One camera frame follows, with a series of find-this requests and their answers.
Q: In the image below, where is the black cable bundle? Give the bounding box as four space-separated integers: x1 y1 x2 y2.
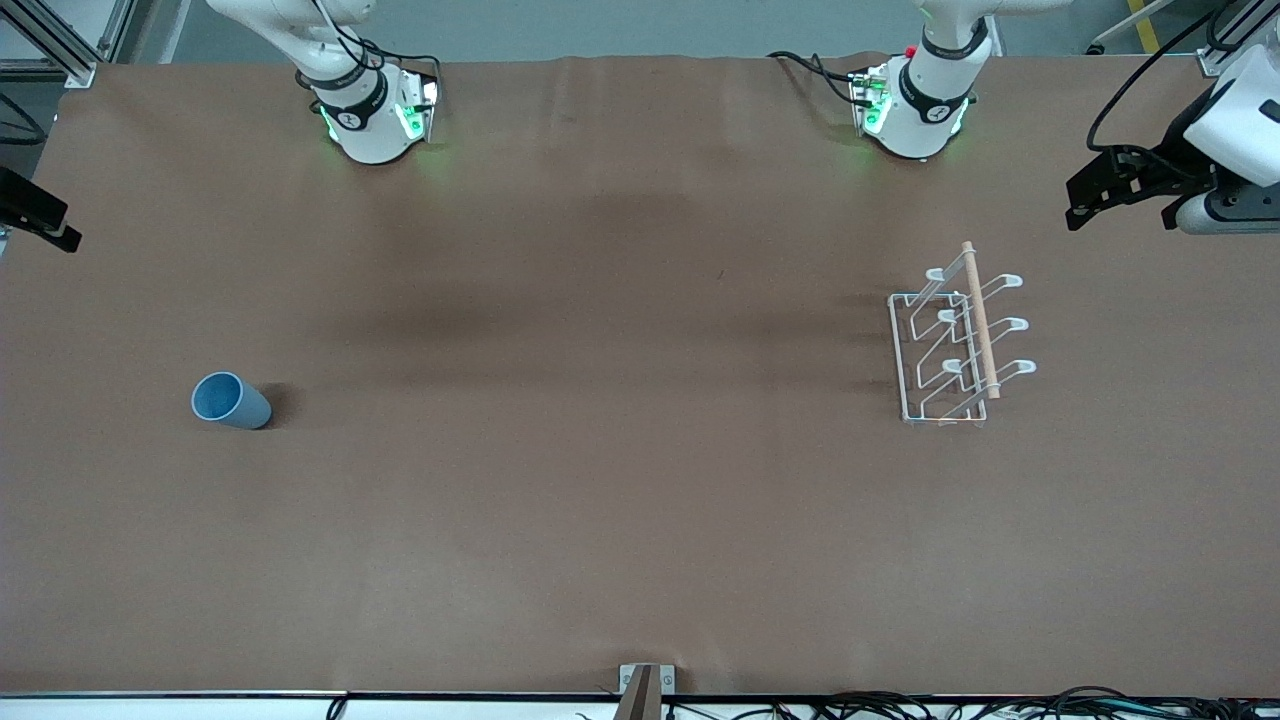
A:
660 685 1280 720

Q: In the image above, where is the black left base cable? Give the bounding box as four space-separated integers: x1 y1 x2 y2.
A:
767 50 873 107

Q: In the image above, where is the brown table cover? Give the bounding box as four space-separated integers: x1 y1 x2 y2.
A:
0 52 1280 699

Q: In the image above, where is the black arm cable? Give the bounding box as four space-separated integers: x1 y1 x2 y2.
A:
0 93 48 148
1087 0 1243 153

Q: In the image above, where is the aluminium frame post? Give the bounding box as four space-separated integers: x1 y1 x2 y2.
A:
0 0 137 89
1195 0 1280 79

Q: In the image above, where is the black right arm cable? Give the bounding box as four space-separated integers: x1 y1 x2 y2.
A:
0 93 48 148

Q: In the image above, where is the black base cable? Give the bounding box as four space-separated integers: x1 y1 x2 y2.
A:
295 0 443 96
767 50 873 107

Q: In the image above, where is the light blue plastic cup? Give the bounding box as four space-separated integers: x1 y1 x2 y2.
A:
190 371 273 431

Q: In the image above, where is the grey metal bracket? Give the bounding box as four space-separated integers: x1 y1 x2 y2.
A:
618 663 677 696

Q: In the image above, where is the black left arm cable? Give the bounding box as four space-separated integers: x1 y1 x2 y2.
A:
1087 0 1243 153

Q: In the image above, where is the white rod with black foot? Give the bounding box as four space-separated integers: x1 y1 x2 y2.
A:
1085 0 1179 56

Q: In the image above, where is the white wire cup holder rack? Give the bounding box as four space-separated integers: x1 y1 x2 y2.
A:
887 241 1039 429

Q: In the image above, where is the dark brown bar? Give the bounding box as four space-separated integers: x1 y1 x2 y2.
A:
612 665 663 720

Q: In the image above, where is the black right base cable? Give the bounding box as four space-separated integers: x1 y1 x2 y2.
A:
295 0 443 96

